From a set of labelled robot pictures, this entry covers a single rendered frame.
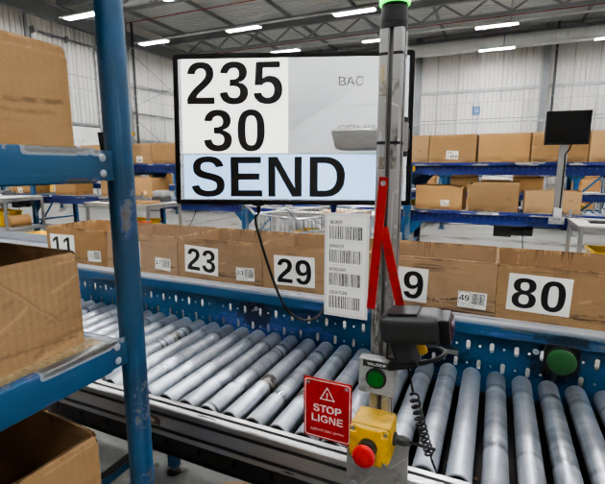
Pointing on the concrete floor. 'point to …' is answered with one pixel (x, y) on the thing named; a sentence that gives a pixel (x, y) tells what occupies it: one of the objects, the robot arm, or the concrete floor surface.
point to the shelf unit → (112, 99)
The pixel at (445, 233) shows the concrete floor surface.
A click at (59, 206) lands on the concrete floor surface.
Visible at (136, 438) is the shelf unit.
